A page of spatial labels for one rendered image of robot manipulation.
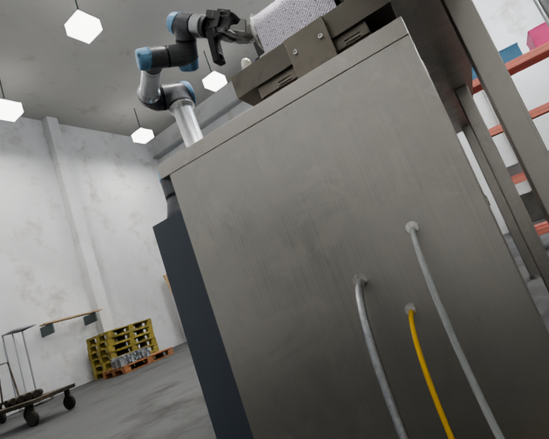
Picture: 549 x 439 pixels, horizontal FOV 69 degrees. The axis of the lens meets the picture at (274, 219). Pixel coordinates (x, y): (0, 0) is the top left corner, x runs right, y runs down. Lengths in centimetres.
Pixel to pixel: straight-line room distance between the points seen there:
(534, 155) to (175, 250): 119
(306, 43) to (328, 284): 53
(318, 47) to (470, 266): 55
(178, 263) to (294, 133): 86
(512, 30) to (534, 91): 140
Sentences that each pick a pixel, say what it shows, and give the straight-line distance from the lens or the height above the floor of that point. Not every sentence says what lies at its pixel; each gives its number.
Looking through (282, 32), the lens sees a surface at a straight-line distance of 127.
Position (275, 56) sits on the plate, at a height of 101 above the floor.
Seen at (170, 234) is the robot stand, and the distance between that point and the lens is 160.
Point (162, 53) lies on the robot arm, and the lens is 156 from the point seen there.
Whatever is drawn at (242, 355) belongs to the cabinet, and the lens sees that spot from 97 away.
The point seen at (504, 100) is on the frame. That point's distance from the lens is 121.
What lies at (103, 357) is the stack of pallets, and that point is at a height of 42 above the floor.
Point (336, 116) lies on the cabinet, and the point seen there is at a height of 78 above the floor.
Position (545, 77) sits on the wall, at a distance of 1034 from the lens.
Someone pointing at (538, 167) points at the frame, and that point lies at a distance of 119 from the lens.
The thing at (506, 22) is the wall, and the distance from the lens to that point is 1073.
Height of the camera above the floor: 49
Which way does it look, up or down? 10 degrees up
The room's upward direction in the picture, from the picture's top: 20 degrees counter-clockwise
